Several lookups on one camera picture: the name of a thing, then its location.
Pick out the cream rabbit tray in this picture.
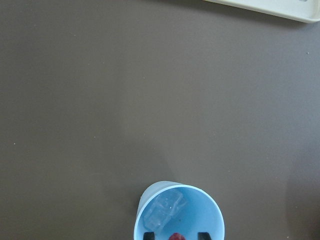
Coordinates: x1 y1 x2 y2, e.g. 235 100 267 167
212 0 320 24

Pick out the red strawberry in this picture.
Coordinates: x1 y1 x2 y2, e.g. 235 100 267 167
169 232 186 240

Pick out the light blue plastic cup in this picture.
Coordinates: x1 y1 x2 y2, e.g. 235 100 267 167
133 181 225 240

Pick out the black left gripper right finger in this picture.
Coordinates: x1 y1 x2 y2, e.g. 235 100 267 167
197 232 211 240

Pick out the clear ice cube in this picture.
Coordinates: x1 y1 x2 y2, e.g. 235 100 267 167
142 188 187 233

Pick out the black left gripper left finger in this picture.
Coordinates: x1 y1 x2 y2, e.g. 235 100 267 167
143 231 155 240

